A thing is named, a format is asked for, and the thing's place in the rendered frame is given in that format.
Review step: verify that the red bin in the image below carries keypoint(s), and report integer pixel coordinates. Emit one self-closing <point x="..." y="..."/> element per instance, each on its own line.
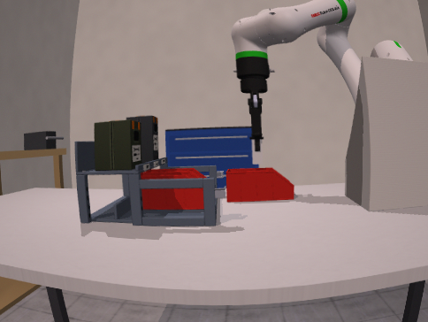
<point x="192" y="170"/>
<point x="257" y="184"/>
<point x="171" y="198"/>

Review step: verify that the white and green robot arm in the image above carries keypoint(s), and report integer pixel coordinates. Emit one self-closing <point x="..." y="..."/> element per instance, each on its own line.
<point x="251" y="37"/>

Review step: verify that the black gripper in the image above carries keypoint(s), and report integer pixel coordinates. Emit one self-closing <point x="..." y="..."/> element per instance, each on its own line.
<point x="255" y="110"/>

